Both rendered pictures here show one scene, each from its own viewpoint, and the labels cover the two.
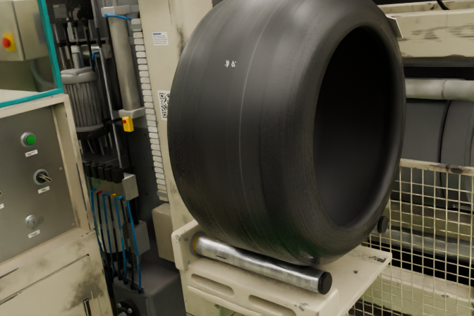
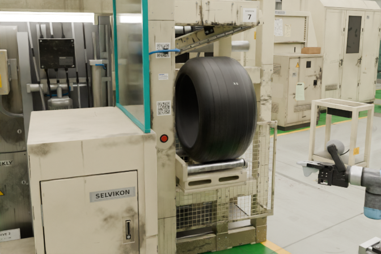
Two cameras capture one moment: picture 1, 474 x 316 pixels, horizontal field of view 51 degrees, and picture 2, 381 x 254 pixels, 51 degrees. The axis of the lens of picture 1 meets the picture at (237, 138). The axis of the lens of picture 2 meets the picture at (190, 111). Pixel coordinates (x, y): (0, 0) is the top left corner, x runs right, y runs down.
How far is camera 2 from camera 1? 1.82 m
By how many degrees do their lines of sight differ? 59
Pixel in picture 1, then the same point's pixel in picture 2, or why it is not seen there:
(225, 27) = (222, 71)
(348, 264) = not seen: hidden behind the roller
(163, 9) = (168, 63)
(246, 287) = (217, 175)
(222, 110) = (239, 98)
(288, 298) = (234, 172)
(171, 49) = (169, 81)
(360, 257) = not seen: hidden behind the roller
